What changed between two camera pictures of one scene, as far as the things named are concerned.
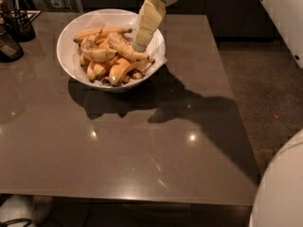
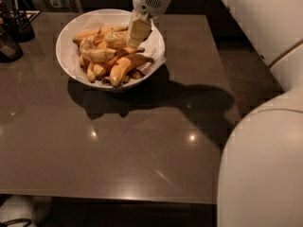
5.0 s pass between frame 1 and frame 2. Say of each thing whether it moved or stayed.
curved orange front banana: stayed
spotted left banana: stayed
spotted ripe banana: moved
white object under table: stayed
